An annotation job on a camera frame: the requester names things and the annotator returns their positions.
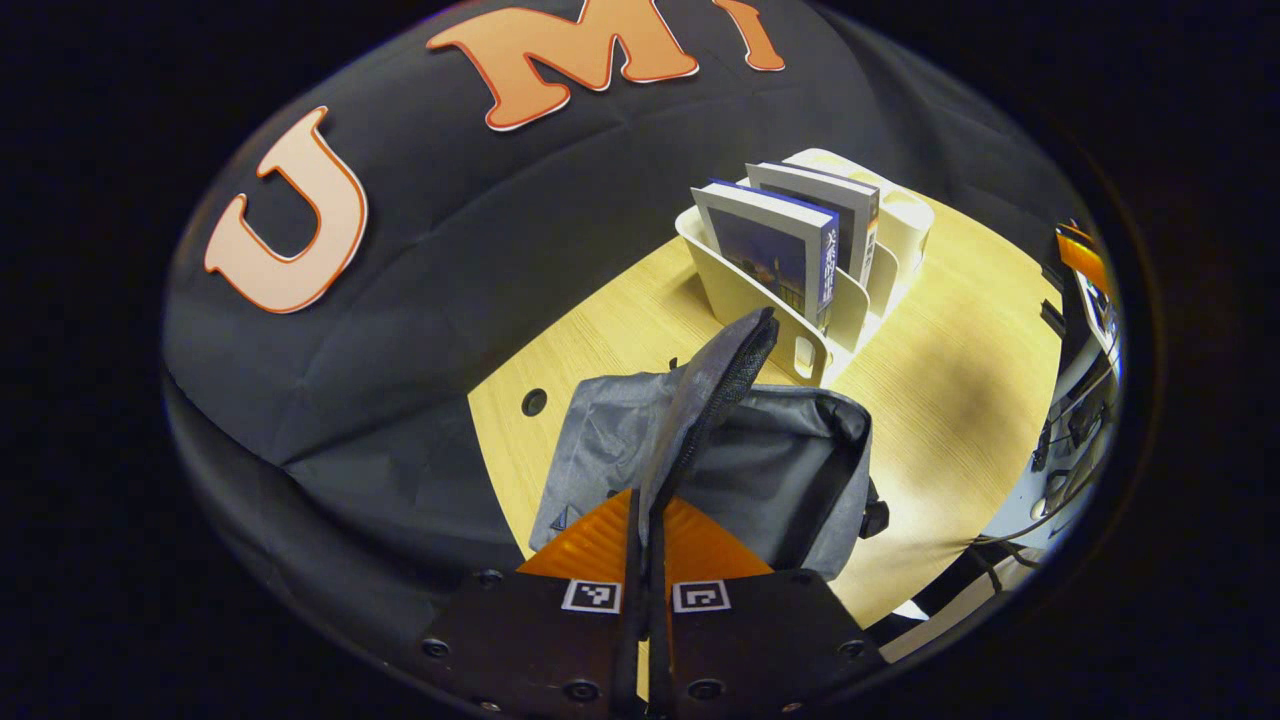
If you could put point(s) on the black round table grommet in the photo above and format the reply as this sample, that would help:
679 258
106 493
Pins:
534 402

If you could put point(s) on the black backdrop cloth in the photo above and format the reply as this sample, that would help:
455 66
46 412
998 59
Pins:
420 330

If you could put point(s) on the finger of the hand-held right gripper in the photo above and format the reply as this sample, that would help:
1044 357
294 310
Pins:
1080 255

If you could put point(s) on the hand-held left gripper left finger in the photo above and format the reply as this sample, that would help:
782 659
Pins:
630 650

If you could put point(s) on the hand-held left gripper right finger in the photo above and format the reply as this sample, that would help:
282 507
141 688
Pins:
660 650

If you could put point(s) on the grey cover book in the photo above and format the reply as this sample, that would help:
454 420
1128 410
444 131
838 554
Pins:
835 200

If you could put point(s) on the blue cover book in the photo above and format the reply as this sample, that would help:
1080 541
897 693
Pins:
765 250

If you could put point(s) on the grey schoolbag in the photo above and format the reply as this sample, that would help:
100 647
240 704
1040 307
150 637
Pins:
770 470

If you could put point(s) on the white bookshelf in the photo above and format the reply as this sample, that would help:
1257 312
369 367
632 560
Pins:
740 290

